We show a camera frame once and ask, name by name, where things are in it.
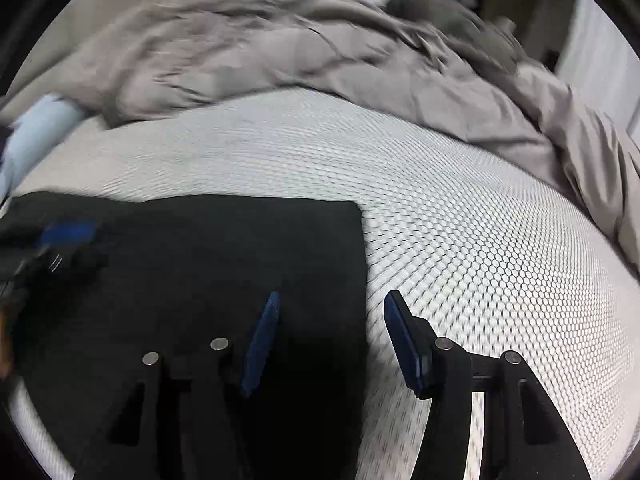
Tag black pants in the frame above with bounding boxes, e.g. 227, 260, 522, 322
0, 192, 371, 480

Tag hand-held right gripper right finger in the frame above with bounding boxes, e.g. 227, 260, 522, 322
383, 290, 594, 480

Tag beige headboard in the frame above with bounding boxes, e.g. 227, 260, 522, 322
15, 0, 201, 108

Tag dark grey bedding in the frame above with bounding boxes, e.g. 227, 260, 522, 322
387, 0, 518, 68

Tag white honeycomb mattress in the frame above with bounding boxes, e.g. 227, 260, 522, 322
10, 85, 640, 480

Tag grey quilted duvet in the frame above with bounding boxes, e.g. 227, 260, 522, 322
65, 0, 640, 261

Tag light blue pillow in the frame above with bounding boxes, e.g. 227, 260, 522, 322
0, 94, 85, 196

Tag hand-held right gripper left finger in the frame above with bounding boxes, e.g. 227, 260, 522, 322
72, 291, 282, 480

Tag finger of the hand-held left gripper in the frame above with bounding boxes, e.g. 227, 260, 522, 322
35, 219, 99, 251

